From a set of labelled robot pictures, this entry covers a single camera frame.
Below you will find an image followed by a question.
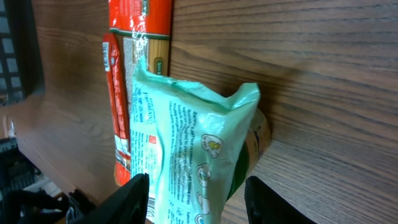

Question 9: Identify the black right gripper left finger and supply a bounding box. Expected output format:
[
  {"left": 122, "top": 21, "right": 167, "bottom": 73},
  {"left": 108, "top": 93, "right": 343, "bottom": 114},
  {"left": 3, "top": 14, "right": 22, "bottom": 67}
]
[{"left": 67, "top": 174, "right": 149, "bottom": 224}]

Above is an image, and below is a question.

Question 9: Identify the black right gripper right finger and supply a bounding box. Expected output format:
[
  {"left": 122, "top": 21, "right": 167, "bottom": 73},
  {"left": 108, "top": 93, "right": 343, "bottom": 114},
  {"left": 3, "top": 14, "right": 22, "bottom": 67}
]
[{"left": 244, "top": 176, "right": 315, "bottom": 224}]

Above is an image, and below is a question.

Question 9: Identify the green lidded jar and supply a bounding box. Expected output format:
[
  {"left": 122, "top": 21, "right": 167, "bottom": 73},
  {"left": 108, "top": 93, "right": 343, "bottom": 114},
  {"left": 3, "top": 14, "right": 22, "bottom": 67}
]
[{"left": 227, "top": 109, "right": 271, "bottom": 200}]

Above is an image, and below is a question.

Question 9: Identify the teal tissue pack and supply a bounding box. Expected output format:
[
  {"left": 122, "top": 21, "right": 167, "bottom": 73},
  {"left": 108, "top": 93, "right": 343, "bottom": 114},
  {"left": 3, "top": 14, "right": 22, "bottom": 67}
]
[{"left": 130, "top": 58, "right": 260, "bottom": 223}]

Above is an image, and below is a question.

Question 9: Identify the orange spaghetti packet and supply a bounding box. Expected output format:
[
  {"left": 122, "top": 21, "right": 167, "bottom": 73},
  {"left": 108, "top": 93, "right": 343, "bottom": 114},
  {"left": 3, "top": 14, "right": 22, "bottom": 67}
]
[{"left": 102, "top": 0, "right": 173, "bottom": 186}]

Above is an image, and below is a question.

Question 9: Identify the grey plastic mesh basket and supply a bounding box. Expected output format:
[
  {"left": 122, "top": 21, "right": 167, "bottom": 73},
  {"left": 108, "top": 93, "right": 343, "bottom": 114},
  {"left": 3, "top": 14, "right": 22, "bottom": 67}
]
[{"left": 1, "top": 0, "right": 45, "bottom": 107}]

